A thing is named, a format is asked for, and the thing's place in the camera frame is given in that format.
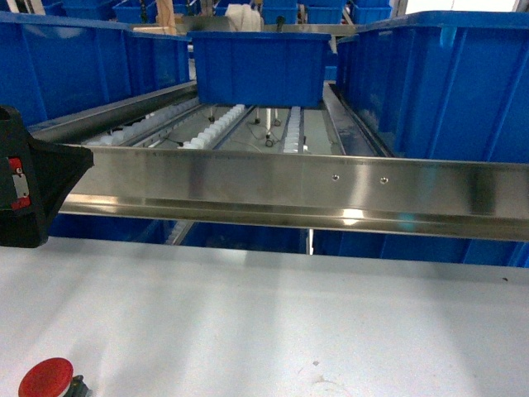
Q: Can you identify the steel lane divider left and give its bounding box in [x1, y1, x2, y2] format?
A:
[28, 81, 198, 144]

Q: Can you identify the white roller track right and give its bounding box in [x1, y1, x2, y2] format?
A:
[283, 107, 304, 154]

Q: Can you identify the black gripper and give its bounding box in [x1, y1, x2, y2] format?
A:
[1, 106, 94, 248]

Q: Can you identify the white roller track left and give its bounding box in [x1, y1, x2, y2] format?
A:
[83, 98, 203, 147]

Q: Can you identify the red mushroom push button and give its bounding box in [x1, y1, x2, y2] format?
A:
[18, 357, 93, 397]

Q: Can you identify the steel lane divider right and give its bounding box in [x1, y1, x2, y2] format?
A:
[321, 82, 395, 158]

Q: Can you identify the large blue bin right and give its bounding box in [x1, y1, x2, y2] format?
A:
[336, 11, 528, 164]

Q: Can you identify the large blue bin left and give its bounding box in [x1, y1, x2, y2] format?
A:
[1, 12, 132, 126]

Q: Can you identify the white roller track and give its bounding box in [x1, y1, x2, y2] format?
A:
[182, 104, 245, 150]
[283, 107, 304, 154]
[83, 98, 203, 147]

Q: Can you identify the centre blue bin on rollers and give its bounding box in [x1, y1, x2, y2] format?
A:
[188, 31, 331, 108]

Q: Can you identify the large blue bin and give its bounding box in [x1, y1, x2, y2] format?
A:
[336, 11, 528, 164]
[1, 12, 132, 126]

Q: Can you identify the steel shelf front rail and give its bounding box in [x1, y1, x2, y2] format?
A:
[61, 147, 528, 242]

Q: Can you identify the white plastic bag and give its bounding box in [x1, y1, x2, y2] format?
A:
[225, 4, 264, 32]

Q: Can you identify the white roller track middle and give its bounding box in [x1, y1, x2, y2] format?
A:
[182, 104, 245, 150]

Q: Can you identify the steel lane divider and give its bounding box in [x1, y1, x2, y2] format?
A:
[28, 81, 198, 144]
[321, 82, 395, 158]

